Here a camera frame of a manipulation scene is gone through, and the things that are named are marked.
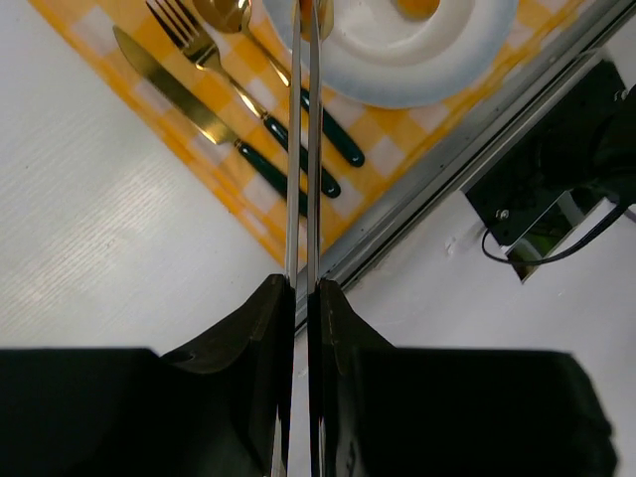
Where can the gold fork black handle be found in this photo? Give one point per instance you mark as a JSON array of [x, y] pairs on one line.
[[193, 57]]

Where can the gold spoon black handle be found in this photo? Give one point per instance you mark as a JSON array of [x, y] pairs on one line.
[[233, 17]]

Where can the aluminium rail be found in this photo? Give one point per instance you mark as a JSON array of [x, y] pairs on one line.
[[486, 133]]

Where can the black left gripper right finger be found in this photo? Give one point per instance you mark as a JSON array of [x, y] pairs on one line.
[[395, 411]]

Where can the white blue-rimmed plate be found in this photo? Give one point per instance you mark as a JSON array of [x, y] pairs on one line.
[[377, 56]]

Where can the metal tongs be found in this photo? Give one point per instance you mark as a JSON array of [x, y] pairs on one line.
[[308, 20]]

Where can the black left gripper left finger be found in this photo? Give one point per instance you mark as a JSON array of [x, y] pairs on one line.
[[219, 405]]

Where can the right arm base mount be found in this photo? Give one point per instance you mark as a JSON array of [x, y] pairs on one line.
[[587, 140]]

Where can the gold knife black handle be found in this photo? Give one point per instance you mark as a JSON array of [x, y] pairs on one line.
[[203, 118]]

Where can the striped bread roll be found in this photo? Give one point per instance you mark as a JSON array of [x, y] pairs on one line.
[[417, 10]]

